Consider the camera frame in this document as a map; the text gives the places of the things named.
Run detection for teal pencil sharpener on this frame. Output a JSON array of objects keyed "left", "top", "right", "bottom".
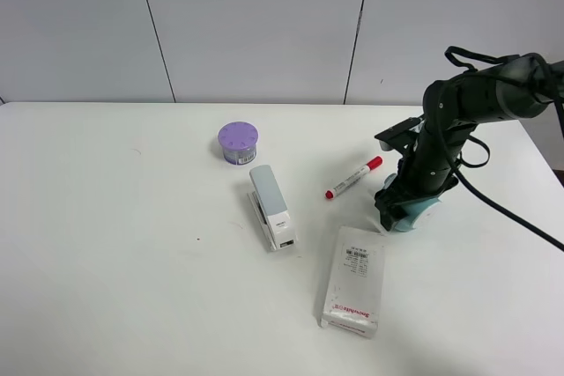
[{"left": 375, "top": 173, "right": 440, "bottom": 232}]

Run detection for red white marker pen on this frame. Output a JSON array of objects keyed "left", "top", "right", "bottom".
[{"left": 324, "top": 156, "right": 383, "bottom": 200}]

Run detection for white grey stapler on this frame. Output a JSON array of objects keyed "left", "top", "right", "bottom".
[{"left": 249, "top": 165, "right": 298, "bottom": 251}]

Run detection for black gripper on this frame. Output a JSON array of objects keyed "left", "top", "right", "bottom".
[{"left": 375, "top": 120, "right": 474, "bottom": 232}]

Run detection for white cardboard box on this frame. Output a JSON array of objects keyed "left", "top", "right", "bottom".
[{"left": 320, "top": 226, "right": 385, "bottom": 339}]

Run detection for black cable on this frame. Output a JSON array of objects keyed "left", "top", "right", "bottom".
[{"left": 443, "top": 46, "right": 564, "bottom": 252}]

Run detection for purple round container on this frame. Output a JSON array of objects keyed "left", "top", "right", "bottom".
[{"left": 218, "top": 122, "right": 259, "bottom": 166}]

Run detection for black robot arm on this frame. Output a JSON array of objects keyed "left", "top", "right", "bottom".
[{"left": 375, "top": 54, "right": 563, "bottom": 232}]

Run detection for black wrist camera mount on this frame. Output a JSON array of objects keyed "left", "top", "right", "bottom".
[{"left": 375, "top": 116, "right": 424, "bottom": 156}]

